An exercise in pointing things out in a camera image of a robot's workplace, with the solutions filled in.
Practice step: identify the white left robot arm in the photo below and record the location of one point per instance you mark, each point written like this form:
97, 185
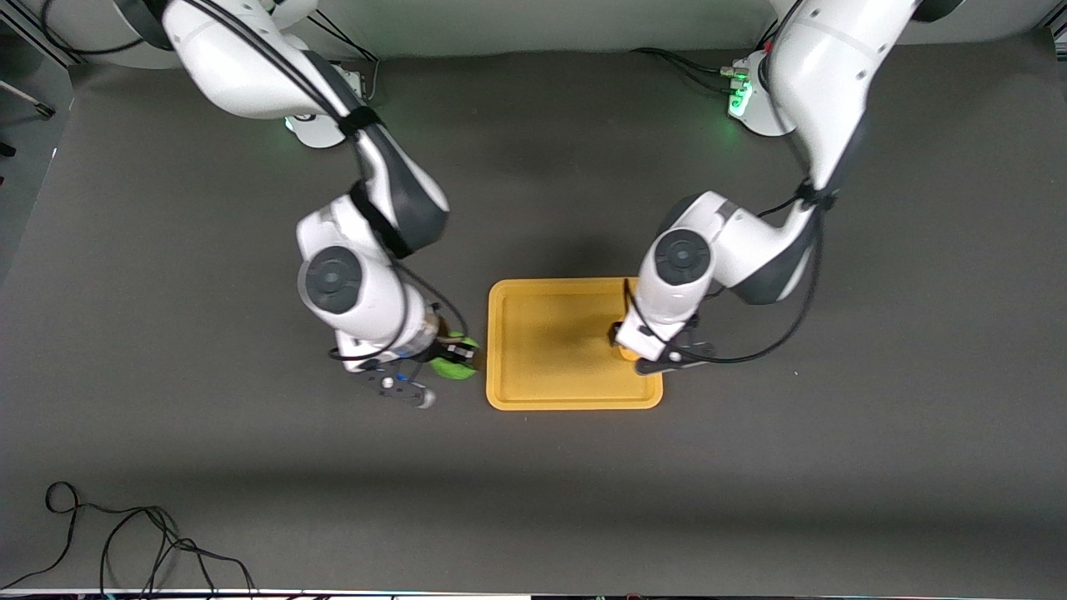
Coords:
834, 67

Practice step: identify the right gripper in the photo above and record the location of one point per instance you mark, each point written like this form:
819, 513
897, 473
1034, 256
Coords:
444, 342

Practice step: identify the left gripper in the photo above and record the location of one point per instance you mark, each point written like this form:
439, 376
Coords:
612, 334

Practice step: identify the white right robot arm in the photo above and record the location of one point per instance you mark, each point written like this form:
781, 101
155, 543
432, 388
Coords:
242, 67

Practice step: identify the yellow plastic tray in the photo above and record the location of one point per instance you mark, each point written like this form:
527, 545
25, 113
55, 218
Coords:
550, 350

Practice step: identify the green apple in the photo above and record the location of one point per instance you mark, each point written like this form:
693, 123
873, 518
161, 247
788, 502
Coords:
454, 372

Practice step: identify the thin metal rod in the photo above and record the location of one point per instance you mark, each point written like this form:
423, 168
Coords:
29, 100

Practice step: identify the yellow potato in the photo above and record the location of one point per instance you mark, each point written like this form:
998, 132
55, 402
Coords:
629, 354

